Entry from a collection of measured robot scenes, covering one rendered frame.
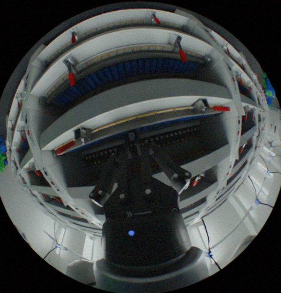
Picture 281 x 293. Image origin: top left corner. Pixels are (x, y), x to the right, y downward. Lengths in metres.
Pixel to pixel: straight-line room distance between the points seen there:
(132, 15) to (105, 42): 0.22
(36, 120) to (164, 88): 0.36
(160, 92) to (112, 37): 0.19
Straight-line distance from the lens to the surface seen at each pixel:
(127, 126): 0.18
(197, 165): 0.25
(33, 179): 1.02
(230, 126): 0.36
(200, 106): 0.21
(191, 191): 0.49
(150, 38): 0.28
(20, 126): 0.59
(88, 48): 0.26
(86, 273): 0.20
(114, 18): 0.44
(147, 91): 0.15
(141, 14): 0.45
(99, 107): 0.15
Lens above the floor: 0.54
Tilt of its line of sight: 22 degrees up
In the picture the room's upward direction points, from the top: 164 degrees clockwise
